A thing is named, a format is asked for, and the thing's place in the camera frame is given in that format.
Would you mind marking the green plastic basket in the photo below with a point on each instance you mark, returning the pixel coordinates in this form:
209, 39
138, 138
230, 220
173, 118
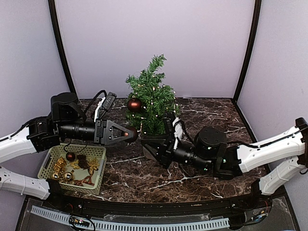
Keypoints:
84, 180

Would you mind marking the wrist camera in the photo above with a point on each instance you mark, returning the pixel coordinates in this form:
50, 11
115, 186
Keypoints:
172, 125
104, 106

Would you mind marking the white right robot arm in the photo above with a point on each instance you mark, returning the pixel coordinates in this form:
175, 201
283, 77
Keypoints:
228, 159

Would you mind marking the thin wire fairy lights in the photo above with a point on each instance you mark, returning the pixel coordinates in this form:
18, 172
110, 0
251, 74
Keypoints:
157, 98

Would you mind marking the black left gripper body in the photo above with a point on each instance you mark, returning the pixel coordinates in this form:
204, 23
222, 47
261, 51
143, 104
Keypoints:
70, 130

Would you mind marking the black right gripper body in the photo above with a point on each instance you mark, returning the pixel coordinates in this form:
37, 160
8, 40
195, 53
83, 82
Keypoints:
166, 153

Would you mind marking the white cable duct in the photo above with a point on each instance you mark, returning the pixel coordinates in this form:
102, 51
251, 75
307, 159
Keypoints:
91, 224

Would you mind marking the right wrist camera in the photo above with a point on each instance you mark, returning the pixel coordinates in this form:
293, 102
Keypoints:
172, 125

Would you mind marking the brown pine cone ornament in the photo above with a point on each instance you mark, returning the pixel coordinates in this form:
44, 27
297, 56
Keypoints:
82, 161

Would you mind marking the brown bauble ornament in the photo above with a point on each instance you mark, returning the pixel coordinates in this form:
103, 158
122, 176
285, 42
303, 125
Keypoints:
70, 156
135, 134
134, 105

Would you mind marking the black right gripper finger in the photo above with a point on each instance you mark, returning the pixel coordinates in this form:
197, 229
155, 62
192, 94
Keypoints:
152, 151
157, 139

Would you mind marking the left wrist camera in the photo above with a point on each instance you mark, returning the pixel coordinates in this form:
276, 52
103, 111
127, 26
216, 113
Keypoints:
104, 106

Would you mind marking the small green christmas tree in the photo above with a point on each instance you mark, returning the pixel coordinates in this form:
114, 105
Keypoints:
155, 65

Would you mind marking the black frame post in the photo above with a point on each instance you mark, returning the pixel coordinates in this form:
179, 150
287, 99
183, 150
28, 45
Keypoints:
249, 50
60, 45

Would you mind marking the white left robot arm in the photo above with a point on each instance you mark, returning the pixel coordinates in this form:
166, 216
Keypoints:
66, 121

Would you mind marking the right black frame post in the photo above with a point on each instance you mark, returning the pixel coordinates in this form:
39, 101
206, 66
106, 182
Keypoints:
249, 50

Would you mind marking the left black frame post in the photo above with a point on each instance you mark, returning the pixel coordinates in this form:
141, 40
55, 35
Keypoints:
60, 45

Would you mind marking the black front table rail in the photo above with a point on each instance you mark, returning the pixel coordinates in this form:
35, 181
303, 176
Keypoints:
98, 208

